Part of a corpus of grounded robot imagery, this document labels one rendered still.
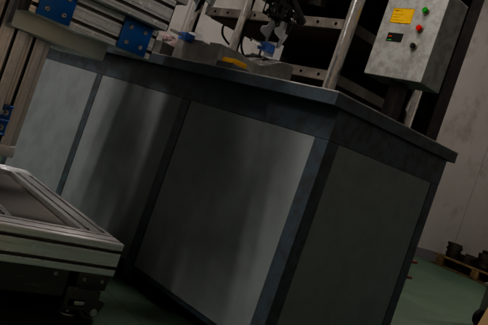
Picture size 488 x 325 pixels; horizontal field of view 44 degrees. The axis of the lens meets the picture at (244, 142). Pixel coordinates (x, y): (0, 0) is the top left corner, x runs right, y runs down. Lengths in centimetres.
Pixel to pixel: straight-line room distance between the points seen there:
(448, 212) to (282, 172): 641
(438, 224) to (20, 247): 679
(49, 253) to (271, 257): 58
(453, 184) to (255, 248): 635
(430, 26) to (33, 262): 185
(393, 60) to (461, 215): 572
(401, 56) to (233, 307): 141
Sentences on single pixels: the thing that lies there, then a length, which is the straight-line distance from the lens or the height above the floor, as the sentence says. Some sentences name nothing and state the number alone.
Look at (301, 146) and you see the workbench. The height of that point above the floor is 63.
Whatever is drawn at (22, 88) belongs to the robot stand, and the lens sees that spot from 184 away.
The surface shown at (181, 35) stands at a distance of 224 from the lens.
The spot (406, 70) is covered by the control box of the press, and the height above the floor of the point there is 111.
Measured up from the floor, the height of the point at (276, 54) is 92.
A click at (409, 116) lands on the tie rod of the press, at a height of 101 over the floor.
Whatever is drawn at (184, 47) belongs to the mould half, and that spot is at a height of 85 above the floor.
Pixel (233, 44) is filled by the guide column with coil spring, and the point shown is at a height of 108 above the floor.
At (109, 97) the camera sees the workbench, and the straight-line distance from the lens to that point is 254.
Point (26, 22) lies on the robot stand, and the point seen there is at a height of 70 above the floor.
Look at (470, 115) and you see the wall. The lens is 796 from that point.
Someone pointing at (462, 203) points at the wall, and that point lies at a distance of 826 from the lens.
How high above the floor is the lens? 58
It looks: level
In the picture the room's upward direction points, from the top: 19 degrees clockwise
